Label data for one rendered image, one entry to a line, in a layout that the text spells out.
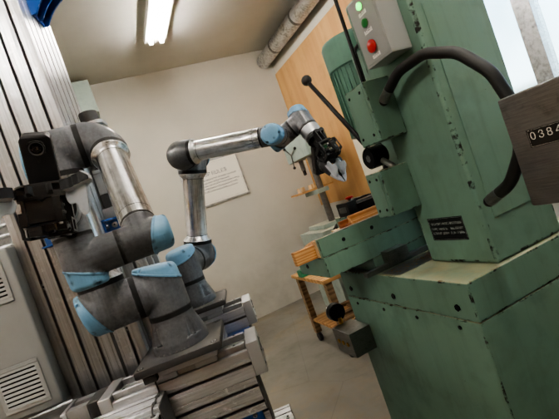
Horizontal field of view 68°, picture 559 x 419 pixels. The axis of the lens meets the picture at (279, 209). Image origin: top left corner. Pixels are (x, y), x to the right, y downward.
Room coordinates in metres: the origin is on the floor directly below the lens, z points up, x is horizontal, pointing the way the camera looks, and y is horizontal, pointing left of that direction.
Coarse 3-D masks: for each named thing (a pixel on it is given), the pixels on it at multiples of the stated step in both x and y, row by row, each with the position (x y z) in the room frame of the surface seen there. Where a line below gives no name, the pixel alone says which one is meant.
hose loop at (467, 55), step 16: (432, 48) 0.84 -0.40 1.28; (448, 48) 0.80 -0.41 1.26; (464, 48) 0.78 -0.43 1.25; (400, 64) 0.92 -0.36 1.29; (416, 64) 0.89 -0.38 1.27; (464, 64) 0.79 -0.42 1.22; (480, 64) 0.75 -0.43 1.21; (496, 80) 0.74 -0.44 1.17; (384, 96) 1.00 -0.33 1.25; (512, 160) 0.76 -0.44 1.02; (512, 176) 0.78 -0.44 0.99; (496, 192) 0.82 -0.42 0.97
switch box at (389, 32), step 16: (368, 0) 0.93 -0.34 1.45; (384, 0) 0.92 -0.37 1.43; (352, 16) 0.99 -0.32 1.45; (368, 16) 0.94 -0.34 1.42; (384, 16) 0.92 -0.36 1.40; (400, 16) 0.93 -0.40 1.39; (384, 32) 0.91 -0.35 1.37; (400, 32) 0.93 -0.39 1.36; (384, 48) 0.93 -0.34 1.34; (400, 48) 0.92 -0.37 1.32; (368, 64) 1.00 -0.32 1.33; (384, 64) 1.00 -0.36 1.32
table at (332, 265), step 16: (400, 224) 1.25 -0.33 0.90; (416, 224) 1.27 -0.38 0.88; (368, 240) 1.21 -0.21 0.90; (384, 240) 1.23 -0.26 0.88; (400, 240) 1.24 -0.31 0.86; (336, 256) 1.17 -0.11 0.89; (352, 256) 1.19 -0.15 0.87; (368, 256) 1.20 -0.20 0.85; (304, 272) 1.32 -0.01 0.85; (320, 272) 1.20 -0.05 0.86; (336, 272) 1.16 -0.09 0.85
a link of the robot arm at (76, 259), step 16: (64, 240) 0.78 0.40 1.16; (80, 240) 0.79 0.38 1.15; (96, 240) 0.81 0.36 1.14; (112, 240) 0.81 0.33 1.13; (64, 256) 0.78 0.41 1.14; (80, 256) 0.79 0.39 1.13; (96, 256) 0.80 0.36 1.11; (112, 256) 0.81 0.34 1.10; (64, 272) 0.79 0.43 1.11; (80, 272) 0.78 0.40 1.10; (96, 272) 0.80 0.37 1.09; (80, 288) 0.79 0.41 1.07
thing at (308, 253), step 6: (312, 246) 1.19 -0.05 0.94; (294, 252) 1.18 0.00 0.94; (300, 252) 1.17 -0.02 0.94; (306, 252) 1.18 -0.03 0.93; (312, 252) 1.18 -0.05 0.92; (294, 258) 1.17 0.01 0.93; (300, 258) 1.17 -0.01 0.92; (306, 258) 1.18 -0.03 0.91; (312, 258) 1.18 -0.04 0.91; (300, 264) 1.17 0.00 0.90
